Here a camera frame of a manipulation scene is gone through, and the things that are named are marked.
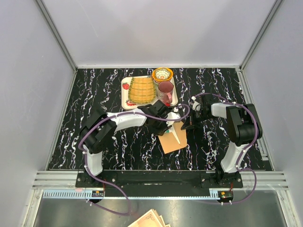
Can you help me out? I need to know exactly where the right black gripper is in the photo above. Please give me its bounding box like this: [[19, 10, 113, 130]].
[[181, 108, 212, 131]]

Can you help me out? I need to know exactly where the stack of spare letters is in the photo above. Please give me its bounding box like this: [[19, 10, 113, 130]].
[[129, 209, 170, 227]]

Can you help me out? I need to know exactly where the brown paper envelope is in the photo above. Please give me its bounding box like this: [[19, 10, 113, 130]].
[[158, 122, 187, 154]]

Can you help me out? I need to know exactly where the white strawberry tray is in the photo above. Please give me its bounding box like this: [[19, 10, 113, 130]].
[[121, 75, 178, 110]]

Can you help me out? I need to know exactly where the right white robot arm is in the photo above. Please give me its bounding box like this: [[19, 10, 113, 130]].
[[181, 93, 263, 188]]

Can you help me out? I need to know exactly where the yellow patterned bowl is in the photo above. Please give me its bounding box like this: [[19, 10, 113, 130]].
[[152, 67, 173, 82]]

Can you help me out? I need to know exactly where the yellow woven bamboo basket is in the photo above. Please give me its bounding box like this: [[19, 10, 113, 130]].
[[128, 77, 156, 104]]

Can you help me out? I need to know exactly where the slotted cable duct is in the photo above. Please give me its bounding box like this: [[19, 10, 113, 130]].
[[43, 185, 233, 200]]

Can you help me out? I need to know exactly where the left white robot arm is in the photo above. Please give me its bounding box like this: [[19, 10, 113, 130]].
[[78, 101, 171, 187]]

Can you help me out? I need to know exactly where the ornate bordered letter paper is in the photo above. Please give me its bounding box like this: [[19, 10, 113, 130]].
[[171, 125, 180, 144]]

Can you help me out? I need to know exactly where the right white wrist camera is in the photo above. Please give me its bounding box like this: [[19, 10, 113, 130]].
[[189, 96, 201, 111]]

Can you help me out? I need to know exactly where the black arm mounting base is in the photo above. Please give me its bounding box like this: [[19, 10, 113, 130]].
[[75, 169, 243, 190]]

